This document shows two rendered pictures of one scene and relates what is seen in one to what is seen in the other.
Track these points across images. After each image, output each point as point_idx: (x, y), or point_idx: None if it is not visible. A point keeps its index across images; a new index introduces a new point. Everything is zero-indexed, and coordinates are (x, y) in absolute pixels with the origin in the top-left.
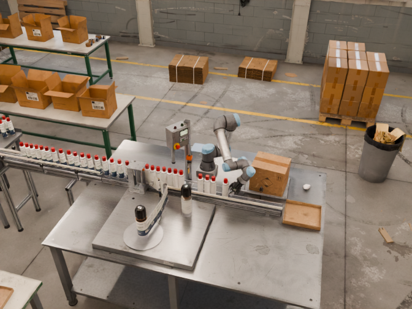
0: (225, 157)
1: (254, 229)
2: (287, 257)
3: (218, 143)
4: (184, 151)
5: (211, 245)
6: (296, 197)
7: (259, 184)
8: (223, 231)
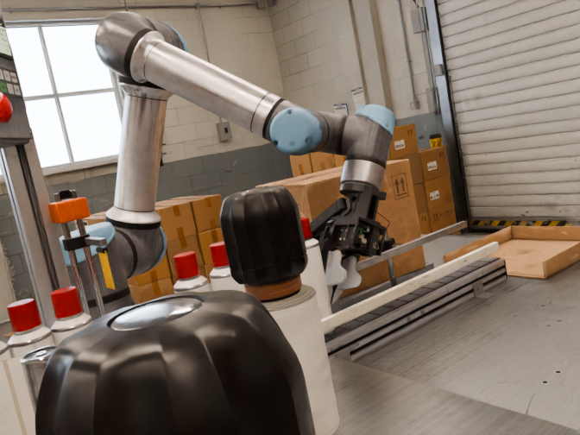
0: (265, 96)
1: (556, 321)
2: None
3: (186, 80)
4: (20, 204)
5: None
6: (435, 259)
7: None
8: (529, 391)
